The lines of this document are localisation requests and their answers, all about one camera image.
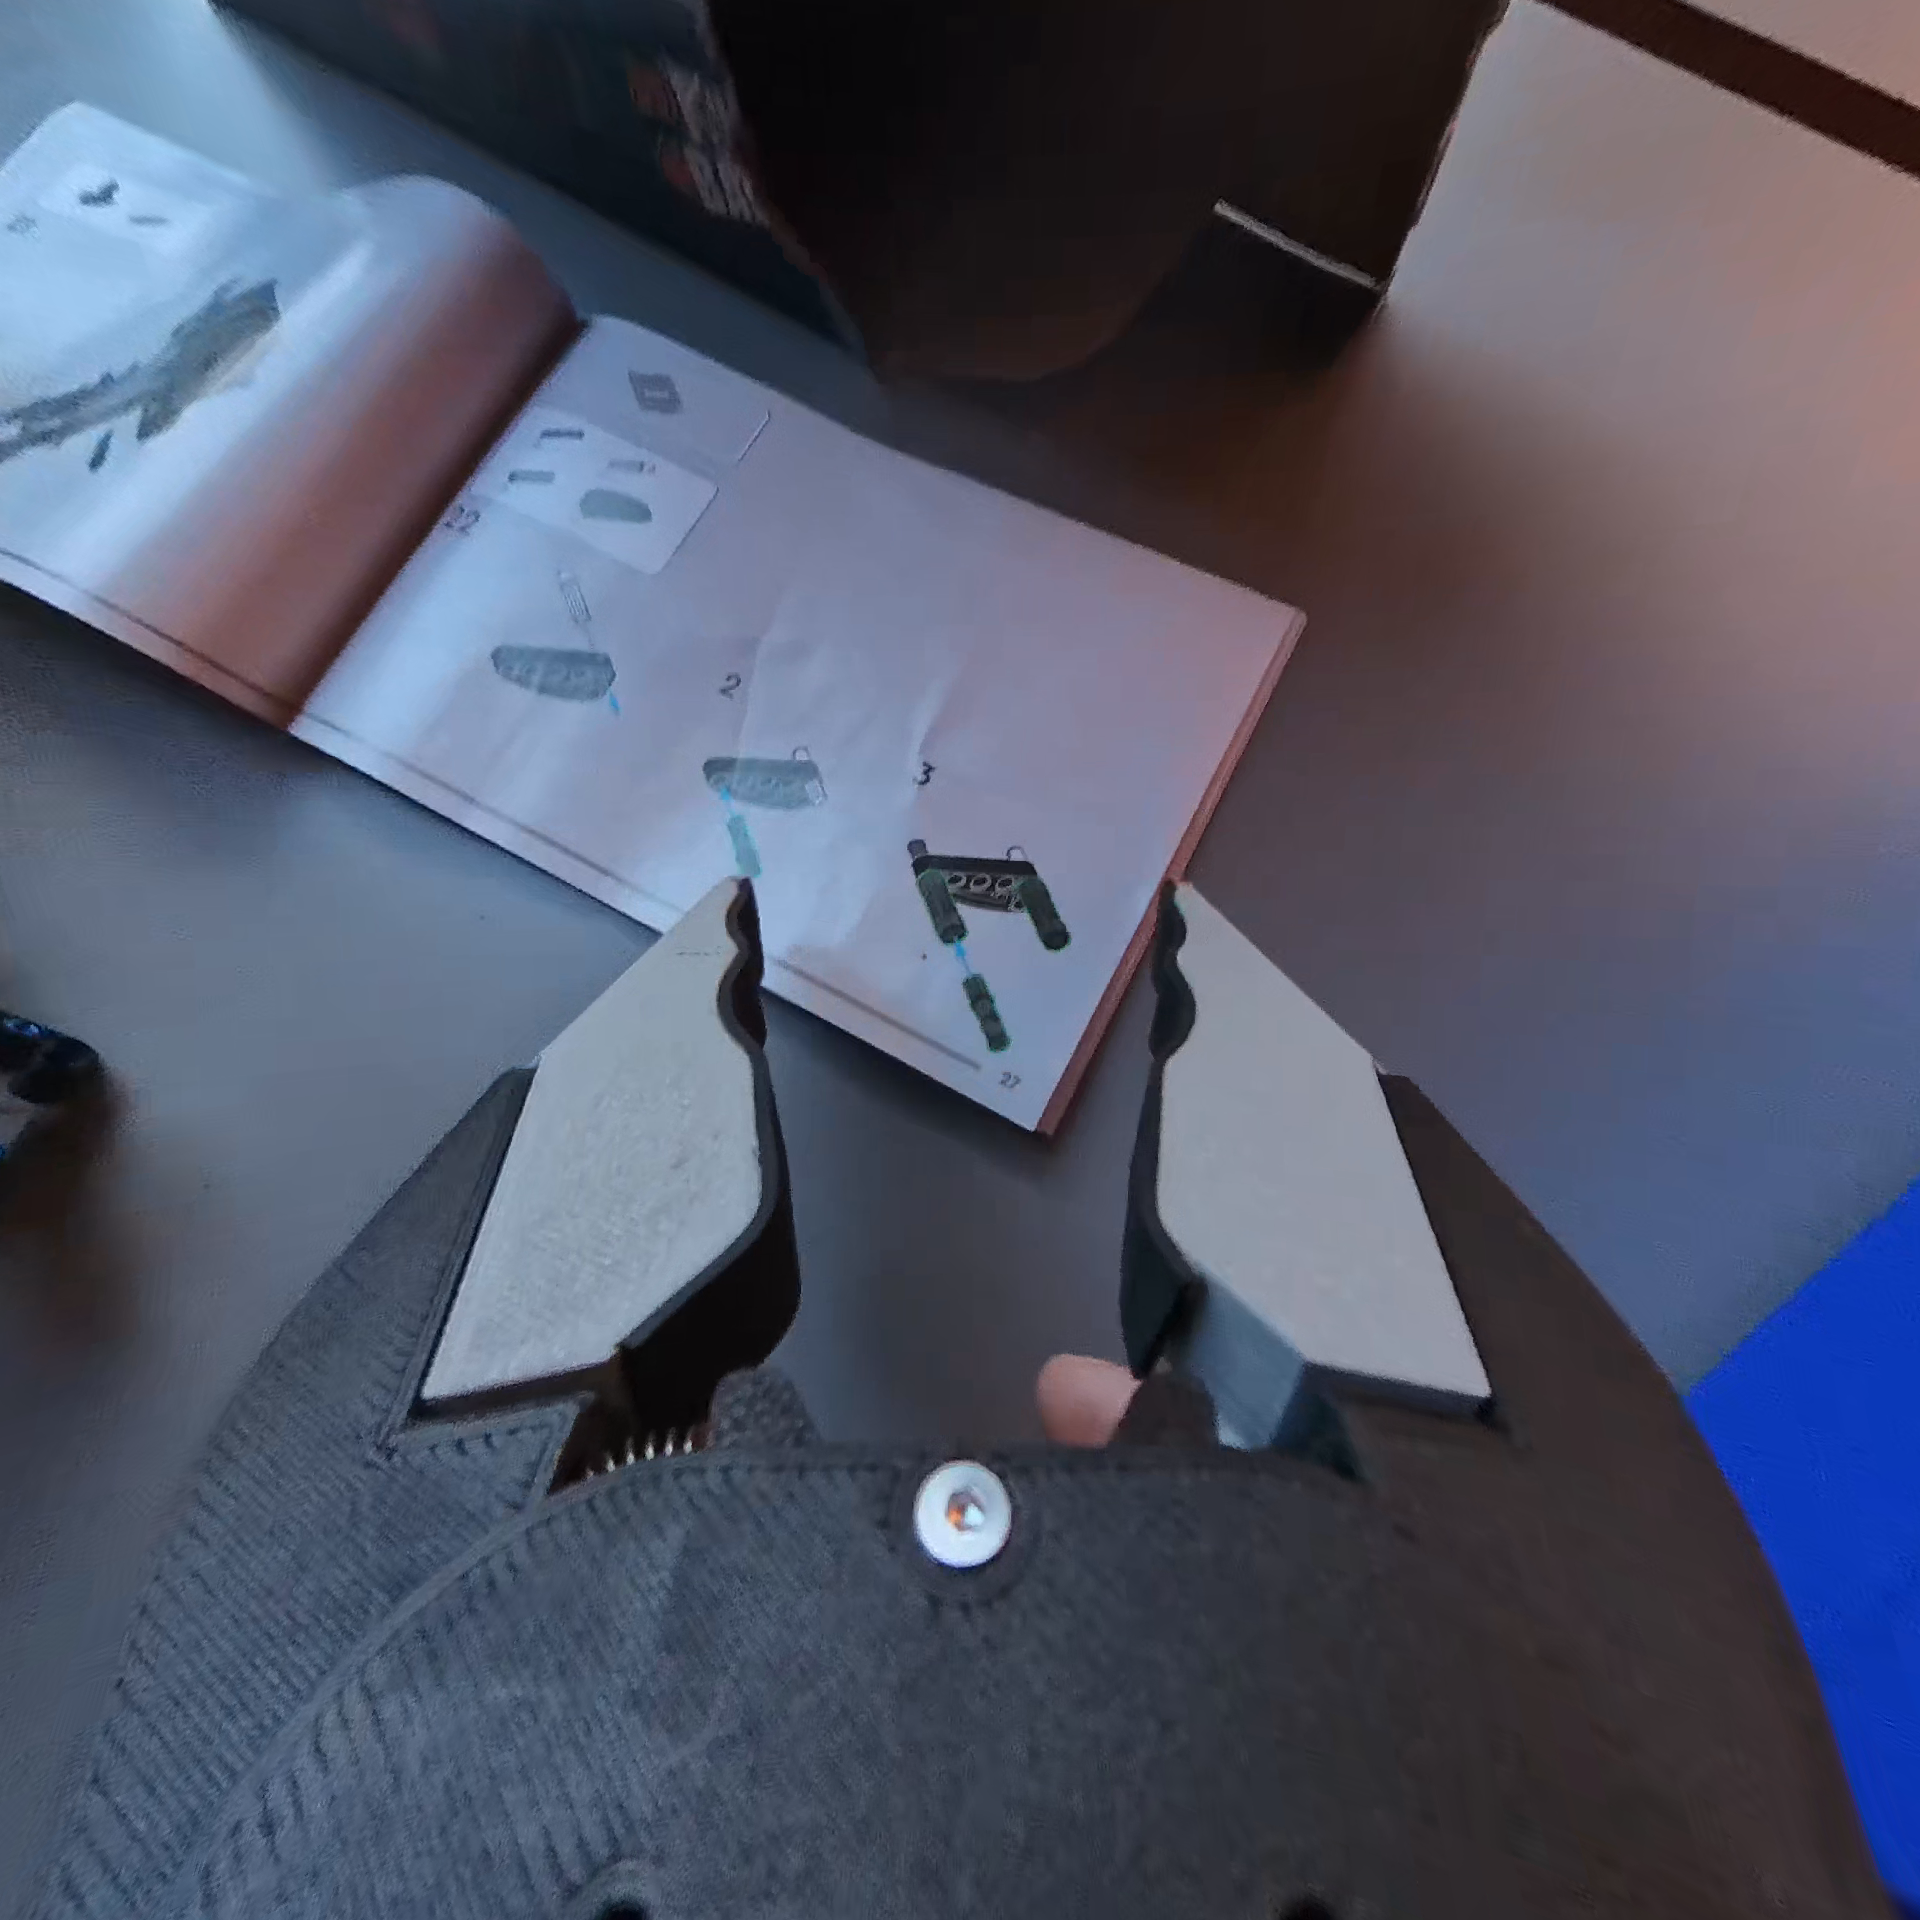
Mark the lego instruction booklet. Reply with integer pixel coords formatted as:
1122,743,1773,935
0,102,1307,1139

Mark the person's right hand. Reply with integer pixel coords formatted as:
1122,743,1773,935
1034,1353,1146,1451

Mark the printed cardboard lego box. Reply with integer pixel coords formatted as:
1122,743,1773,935
210,0,1510,387

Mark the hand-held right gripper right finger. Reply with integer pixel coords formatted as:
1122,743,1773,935
1120,880,1498,1455

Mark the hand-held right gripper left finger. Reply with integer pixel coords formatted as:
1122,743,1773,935
416,878,804,1413

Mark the dark blue lego assembly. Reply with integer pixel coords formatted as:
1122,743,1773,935
0,1008,107,1168

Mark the blue plastic bin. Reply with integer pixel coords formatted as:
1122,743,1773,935
1679,1178,1920,1920

